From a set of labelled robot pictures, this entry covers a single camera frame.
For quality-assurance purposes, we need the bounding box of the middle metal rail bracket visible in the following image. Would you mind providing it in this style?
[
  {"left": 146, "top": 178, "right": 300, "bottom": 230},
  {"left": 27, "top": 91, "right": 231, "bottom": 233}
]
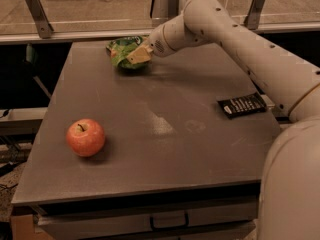
[{"left": 167, "top": 0, "right": 180, "bottom": 18}]

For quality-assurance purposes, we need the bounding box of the metal rail bracket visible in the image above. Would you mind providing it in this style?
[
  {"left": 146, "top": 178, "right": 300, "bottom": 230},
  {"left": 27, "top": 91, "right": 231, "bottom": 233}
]
[
  {"left": 244, "top": 0, "right": 266, "bottom": 30},
  {"left": 25, "top": 0, "right": 53, "bottom": 39},
  {"left": 167, "top": 0, "right": 180, "bottom": 18}
]

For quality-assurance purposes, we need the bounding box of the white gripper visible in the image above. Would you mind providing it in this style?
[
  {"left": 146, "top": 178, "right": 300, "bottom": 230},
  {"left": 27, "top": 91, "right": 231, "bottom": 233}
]
[{"left": 127, "top": 15, "right": 207, "bottom": 64}]

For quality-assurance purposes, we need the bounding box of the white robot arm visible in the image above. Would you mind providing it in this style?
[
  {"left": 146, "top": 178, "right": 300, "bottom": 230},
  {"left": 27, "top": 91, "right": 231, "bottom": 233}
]
[{"left": 127, "top": 0, "right": 320, "bottom": 240}]

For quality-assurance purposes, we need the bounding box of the left metal rail bracket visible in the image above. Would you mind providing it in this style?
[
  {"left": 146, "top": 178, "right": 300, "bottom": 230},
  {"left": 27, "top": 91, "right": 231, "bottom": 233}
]
[{"left": 25, "top": 0, "right": 53, "bottom": 39}]

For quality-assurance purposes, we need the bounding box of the horizontal metal rail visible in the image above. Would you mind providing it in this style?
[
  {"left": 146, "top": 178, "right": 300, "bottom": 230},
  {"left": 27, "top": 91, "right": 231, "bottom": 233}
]
[{"left": 0, "top": 22, "right": 320, "bottom": 45}]

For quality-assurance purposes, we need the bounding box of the red apple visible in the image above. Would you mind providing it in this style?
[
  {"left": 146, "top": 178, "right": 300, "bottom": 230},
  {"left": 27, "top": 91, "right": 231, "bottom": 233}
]
[{"left": 66, "top": 119, "right": 106, "bottom": 157}]

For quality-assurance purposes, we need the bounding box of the black snack bar wrapper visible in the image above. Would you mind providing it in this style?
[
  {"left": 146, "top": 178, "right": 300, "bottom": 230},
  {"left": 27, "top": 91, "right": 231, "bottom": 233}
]
[{"left": 218, "top": 92, "right": 267, "bottom": 119}]

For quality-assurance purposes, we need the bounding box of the green rice chip bag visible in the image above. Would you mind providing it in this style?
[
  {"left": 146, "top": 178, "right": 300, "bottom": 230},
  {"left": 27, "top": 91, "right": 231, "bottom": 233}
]
[{"left": 106, "top": 36, "right": 147, "bottom": 70}]

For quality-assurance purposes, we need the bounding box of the right metal rail bracket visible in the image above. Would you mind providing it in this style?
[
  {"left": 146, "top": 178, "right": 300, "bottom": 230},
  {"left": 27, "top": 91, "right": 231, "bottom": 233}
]
[{"left": 244, "top": 0, "right": 266, "bottom": 30}]

